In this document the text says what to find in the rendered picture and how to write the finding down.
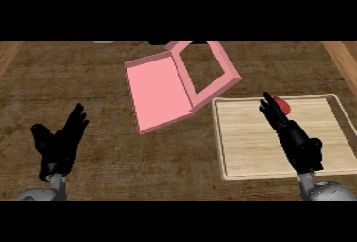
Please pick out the red bell pepper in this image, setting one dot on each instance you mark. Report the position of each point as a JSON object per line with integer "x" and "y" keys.
{"x": 283, "y": 106}

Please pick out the pink cardboard box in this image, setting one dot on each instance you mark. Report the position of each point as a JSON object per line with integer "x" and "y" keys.
{"x": 162, "y": 91}

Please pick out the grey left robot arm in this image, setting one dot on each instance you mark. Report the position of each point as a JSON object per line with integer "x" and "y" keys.
{"x": 48, "y": 190}

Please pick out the pale grey object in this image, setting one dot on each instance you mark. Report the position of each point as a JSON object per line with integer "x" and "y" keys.
{"x": 103, "y": 41}

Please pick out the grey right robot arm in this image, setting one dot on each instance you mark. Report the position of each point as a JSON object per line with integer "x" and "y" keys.
{"x": 323, "y": 189}

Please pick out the pale wooden tray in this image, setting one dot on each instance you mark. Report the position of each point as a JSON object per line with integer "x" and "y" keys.
{"x": 274, "y": 145}

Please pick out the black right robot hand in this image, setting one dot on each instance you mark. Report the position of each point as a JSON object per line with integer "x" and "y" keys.
{"x": 296, "y": 141}

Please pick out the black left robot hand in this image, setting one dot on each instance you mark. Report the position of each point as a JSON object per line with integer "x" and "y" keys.
{"x": 57, "y": 148}

